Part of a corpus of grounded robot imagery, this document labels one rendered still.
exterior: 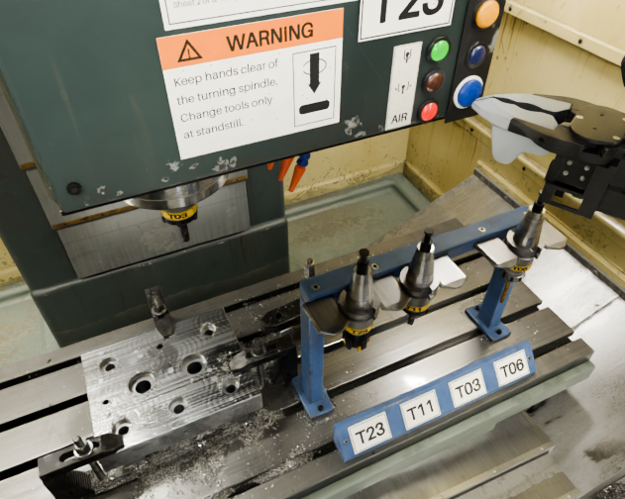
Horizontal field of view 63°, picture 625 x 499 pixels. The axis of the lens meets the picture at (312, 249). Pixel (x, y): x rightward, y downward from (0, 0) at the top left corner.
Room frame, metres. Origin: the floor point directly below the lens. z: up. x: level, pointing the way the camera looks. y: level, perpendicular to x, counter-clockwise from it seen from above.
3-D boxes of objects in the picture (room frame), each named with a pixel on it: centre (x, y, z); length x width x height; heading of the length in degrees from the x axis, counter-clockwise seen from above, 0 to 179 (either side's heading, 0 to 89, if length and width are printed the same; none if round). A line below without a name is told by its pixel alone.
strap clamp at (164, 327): (0.69, 0.32, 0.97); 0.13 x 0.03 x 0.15; 25
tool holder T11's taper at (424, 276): (0.57, -0.17, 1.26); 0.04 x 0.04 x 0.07
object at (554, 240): (0.69, -0.42, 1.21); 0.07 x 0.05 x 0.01; 25
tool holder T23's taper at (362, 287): (0.52, -0.07, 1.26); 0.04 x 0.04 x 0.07
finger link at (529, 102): (0.49, -0.22, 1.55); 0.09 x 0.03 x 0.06; 55
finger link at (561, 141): (0.43, -0.23, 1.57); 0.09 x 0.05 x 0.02; 55
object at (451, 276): (0.59, -0.22, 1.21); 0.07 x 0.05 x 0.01; 25
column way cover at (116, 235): (0.98, 0.38, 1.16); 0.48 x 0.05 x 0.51; 115
